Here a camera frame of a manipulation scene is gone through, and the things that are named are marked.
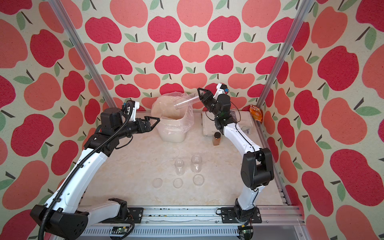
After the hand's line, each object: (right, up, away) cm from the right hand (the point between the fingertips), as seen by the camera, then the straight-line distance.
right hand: (199, 92), depth 78 cm
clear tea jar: (-7, -4, +4) cm, 9 cm away
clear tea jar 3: (-1, -41, +6) cm, 41 cm away
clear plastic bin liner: (-23, -5, +18) cm, 30 cm away
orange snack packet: (+46, -8, +35) cm, 58 cm away
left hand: (-21, -16, -9) cm, 28 cm away
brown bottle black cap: (+12, -26, +17) cm, 33 cm away
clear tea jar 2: (-11, -41, +5) cm, 43 cm away
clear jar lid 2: (-12, -51, +8) cm, 53 cm away
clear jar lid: (0, -50, +10) cm, 51 cm away
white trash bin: (-15, -20, +10) cm, 27 cm away
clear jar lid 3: (-24, -51, +7) cm, 56 cm away
